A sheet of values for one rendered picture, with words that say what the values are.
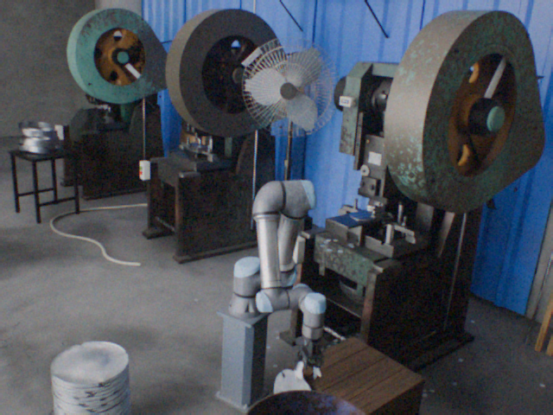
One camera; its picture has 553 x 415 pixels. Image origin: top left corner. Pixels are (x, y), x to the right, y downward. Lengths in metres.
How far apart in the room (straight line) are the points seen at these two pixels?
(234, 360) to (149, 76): 3.39
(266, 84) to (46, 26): 5.71
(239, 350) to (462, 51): 1.49
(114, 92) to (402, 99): 3.44
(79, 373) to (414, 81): 1.66
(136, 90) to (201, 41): 1.85
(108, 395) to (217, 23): 2.27
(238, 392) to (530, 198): 2.09
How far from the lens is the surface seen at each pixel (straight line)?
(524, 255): 3.63
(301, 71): 3.17
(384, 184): 2.57
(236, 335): 2.34
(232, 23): 3.54
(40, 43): 8.54
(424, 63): 2.07
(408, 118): 2.04
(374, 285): 2.43
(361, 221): 2.55
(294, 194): 1.99
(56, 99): 8.66
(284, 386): 2.23
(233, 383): 2.48
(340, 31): 4.39
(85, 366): 2.25
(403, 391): 2.17
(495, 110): 2.29
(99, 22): 5.00
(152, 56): 5.23
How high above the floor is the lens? 1.59
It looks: 18 degrees down
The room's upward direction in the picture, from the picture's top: 4 degrees clockwise
